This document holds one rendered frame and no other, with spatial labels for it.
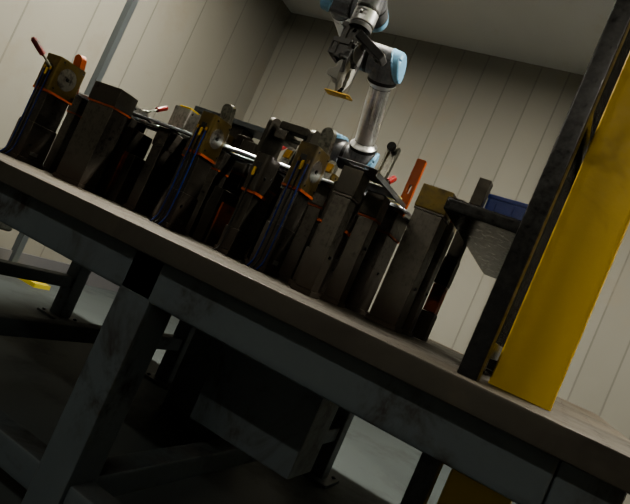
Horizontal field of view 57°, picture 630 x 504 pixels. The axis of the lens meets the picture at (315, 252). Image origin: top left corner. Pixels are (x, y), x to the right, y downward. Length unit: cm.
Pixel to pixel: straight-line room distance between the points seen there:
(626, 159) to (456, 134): 362
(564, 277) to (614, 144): 23
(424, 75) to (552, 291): 400
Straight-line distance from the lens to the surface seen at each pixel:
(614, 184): 105
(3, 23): 377
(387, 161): 185
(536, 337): 100
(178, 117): 222
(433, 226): 142
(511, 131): 458
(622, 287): 428
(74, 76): 217
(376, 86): 230
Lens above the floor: 74
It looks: 2 degrees up
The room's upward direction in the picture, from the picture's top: 24 degrees clockwise
